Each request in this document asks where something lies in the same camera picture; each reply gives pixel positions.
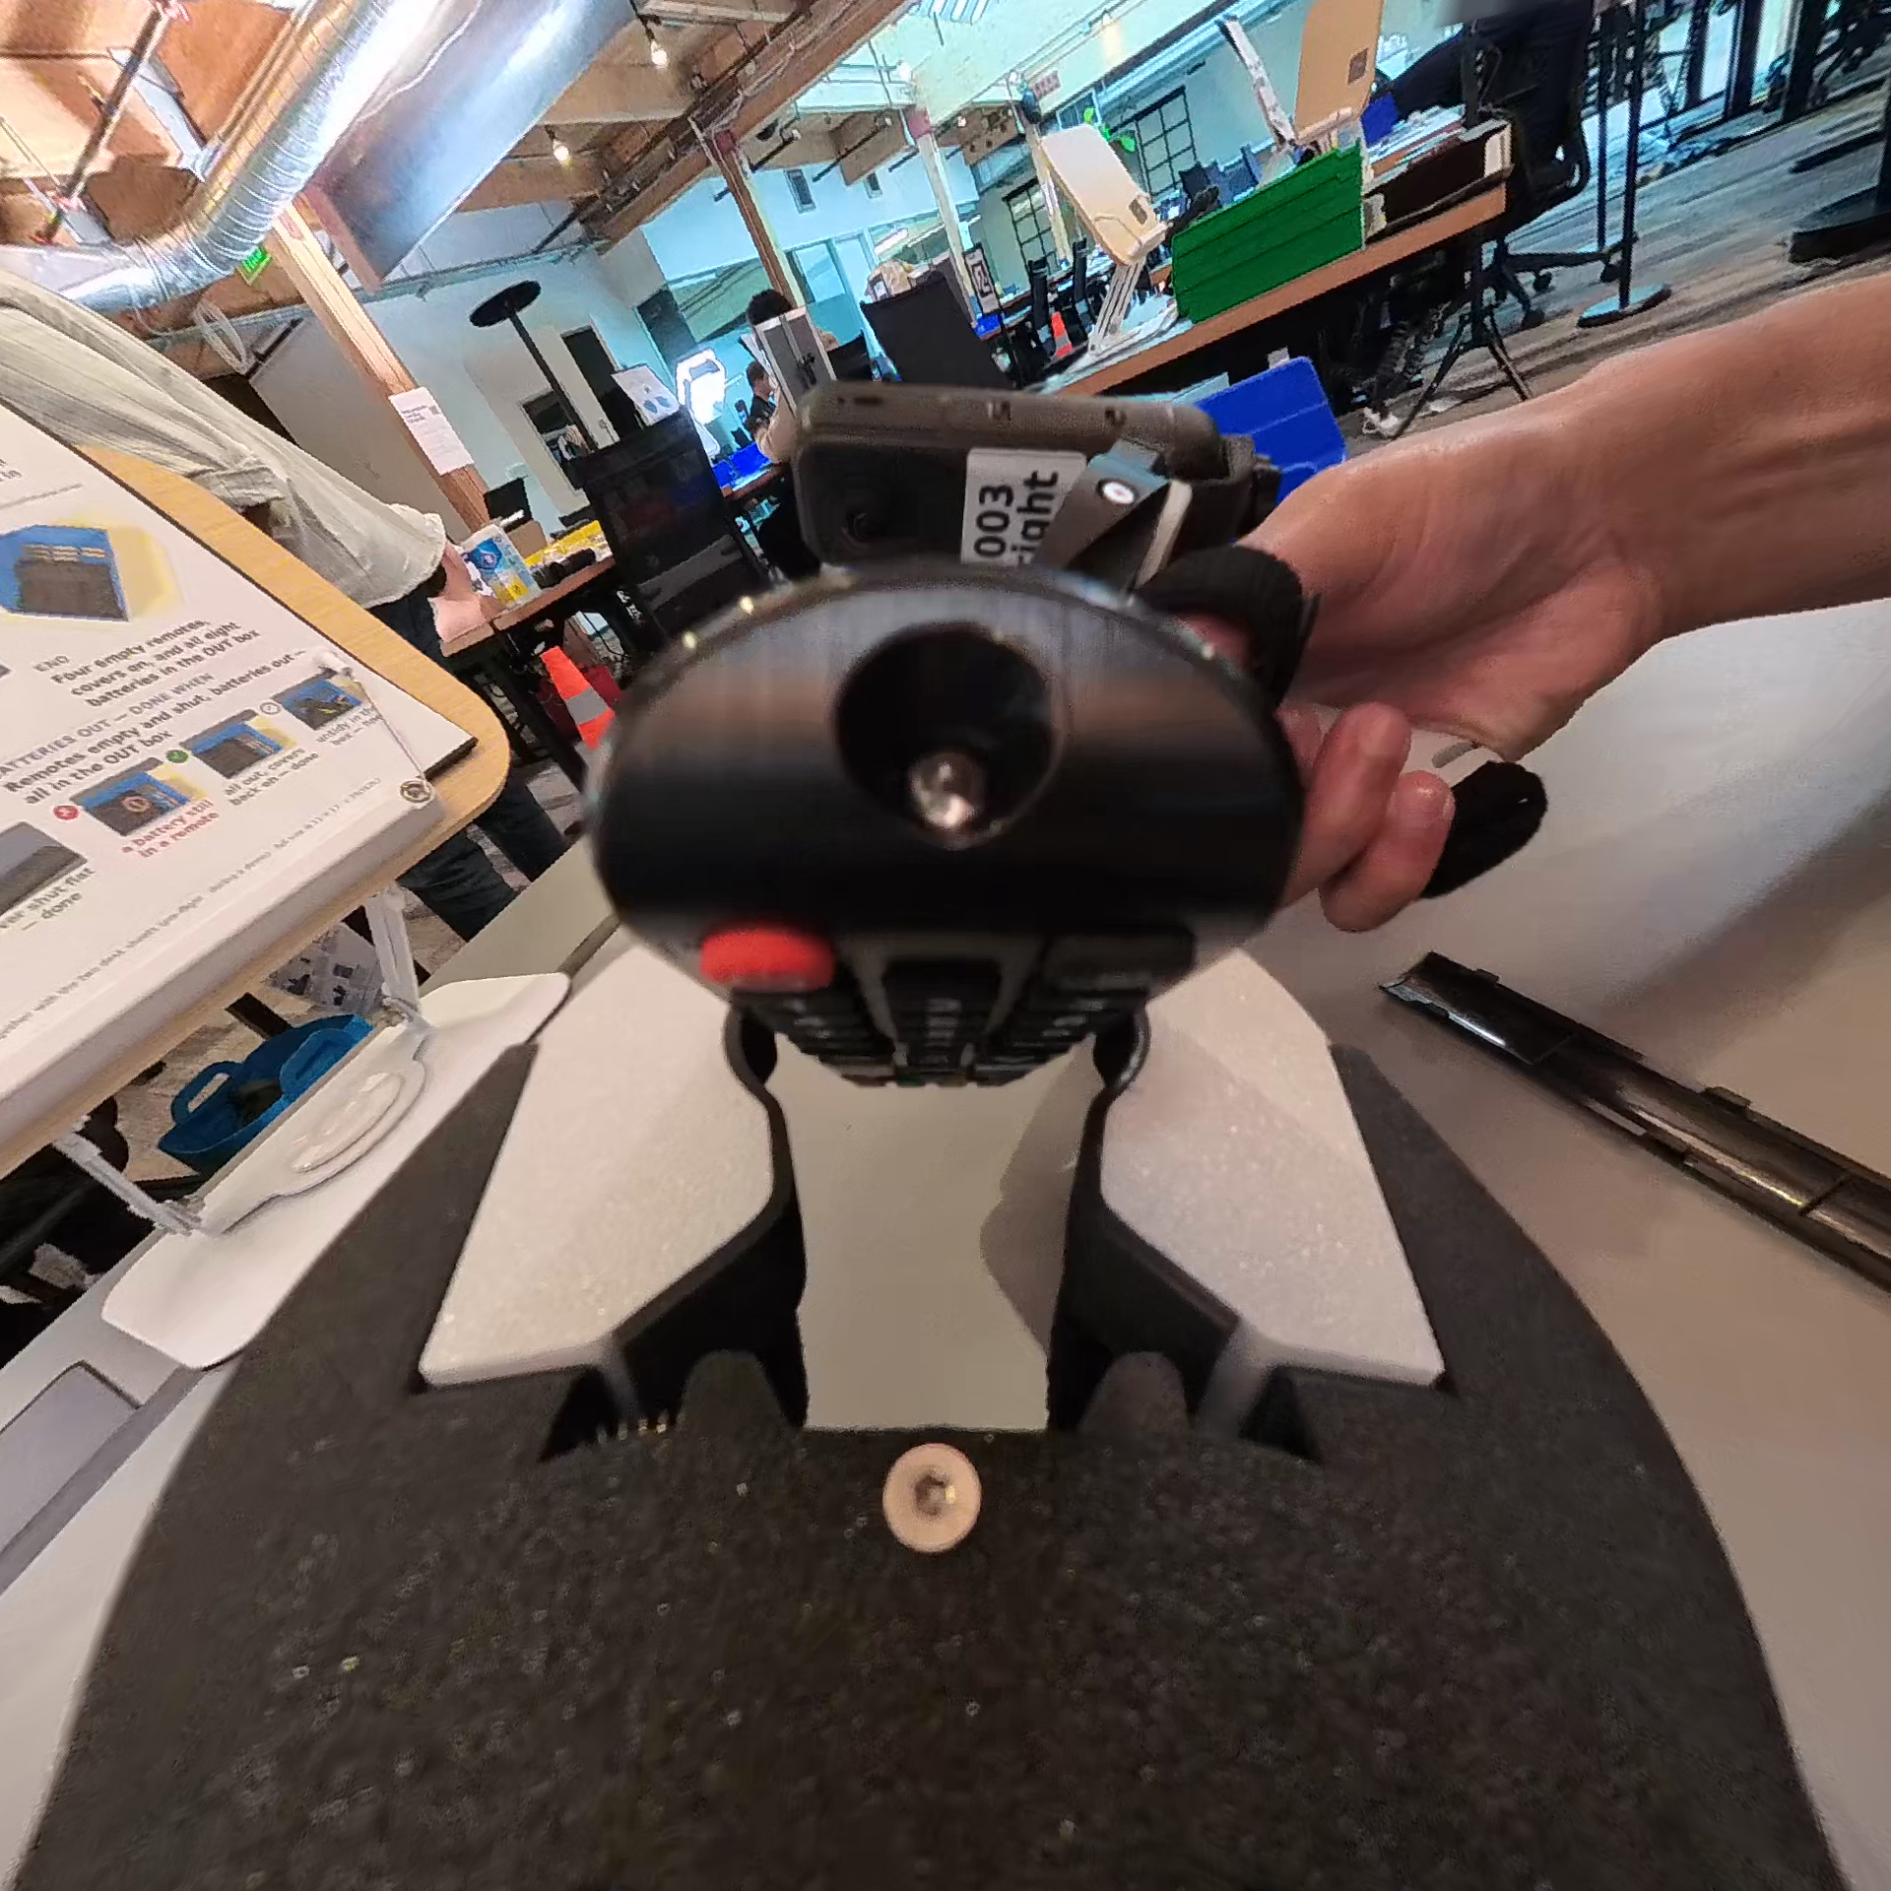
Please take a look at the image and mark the grey desk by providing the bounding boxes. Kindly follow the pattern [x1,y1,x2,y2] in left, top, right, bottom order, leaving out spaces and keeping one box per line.
[0,598,1891,1891]

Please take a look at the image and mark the brown tilted board stand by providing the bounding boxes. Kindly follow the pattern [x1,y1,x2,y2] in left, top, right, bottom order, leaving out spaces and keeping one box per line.
[1292,0,1387,150]

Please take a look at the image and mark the green plastic bin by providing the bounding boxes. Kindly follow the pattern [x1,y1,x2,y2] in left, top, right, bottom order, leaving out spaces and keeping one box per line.
[1167,145,1370,326]

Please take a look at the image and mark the blue plastic bin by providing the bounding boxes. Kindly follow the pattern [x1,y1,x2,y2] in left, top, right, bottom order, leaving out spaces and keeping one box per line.
[1188,354,1352,499]

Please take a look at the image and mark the white tilted board stand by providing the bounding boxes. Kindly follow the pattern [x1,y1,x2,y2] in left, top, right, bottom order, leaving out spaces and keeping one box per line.
[1032,121,1186,352]

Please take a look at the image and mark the wooden table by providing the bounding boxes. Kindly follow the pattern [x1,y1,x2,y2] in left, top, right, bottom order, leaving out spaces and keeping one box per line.
[1061,174,1512,398]

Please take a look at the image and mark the black battery cover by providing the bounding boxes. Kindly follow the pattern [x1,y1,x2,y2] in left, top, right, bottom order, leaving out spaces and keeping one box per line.
[1380,949,1891,1297]

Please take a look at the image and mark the black office chair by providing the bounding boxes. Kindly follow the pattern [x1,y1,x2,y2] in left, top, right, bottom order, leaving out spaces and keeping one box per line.
[860,270,1017,396]
[567,410,773,639]

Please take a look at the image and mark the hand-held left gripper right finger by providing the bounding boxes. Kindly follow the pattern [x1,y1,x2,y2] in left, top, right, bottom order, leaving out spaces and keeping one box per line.
[1042,949,1447,1433]

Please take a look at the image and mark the grey flexible ceiling duct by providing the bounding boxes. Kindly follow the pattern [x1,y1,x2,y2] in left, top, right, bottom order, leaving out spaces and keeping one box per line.
[58,0,447,316]

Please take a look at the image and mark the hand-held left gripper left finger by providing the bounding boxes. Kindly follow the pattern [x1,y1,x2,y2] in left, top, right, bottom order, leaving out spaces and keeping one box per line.
[416,944,813,1428]

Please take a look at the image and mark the person's right hand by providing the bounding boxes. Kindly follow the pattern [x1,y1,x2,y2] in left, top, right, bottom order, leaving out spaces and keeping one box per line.
[1252,362,1670,931]

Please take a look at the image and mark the black remote control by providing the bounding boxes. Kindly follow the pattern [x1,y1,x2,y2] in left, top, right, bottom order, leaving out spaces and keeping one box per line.
[582,567,1313,1099]

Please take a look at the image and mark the orange grey striped cone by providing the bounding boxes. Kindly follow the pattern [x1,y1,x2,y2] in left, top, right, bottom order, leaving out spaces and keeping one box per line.
[535,641,617,759]

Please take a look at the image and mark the black floor lamp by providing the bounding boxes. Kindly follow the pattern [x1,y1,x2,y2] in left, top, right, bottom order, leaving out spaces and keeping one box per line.
[469,277,596,448]

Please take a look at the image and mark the wooden board with instruction sheet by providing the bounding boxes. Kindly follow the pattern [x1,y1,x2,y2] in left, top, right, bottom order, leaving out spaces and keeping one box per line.
[0,398,514,1173]

